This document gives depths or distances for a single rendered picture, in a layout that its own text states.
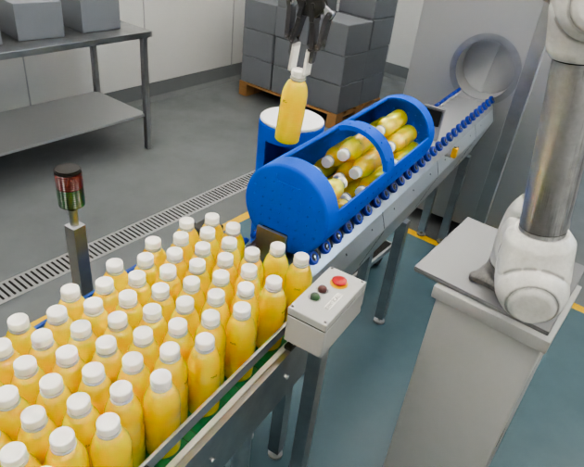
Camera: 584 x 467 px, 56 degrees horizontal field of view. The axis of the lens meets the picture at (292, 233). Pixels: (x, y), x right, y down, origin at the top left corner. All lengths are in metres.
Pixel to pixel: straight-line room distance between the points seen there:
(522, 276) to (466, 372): 0.49
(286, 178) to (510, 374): 0.81
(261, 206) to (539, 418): 1.70
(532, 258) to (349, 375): 1.51
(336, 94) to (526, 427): 3.35
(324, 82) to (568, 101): 4.08
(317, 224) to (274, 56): 4.02
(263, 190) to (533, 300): 0.78
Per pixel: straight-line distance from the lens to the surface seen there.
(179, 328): 1.16
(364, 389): 2.59
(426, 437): 1.93
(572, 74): 1.16
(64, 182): 1.41
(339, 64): 5.02
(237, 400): 1.30
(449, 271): 1.61
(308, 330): 1.23
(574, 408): 2.93
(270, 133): 2.32
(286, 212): 1.58
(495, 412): 1.73
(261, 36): 5.52
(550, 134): 1.20
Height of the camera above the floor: 1.89
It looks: 33 degrees down
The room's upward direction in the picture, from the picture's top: 7 degrees clockwise
